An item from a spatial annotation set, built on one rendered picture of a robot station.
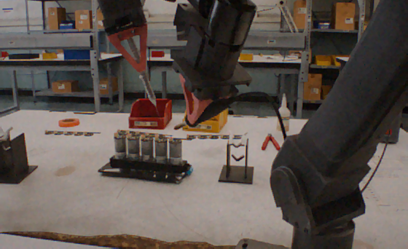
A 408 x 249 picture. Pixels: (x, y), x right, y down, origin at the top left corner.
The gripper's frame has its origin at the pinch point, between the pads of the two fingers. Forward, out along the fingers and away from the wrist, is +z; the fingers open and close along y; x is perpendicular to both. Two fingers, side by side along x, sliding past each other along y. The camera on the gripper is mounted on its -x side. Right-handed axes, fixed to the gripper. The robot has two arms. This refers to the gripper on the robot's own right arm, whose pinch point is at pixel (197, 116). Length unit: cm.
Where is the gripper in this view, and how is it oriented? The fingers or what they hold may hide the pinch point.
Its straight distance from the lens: 57.0
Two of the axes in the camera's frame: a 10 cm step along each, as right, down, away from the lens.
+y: -8.6, 1.2, -5.0
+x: 4.5, 6.5, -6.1
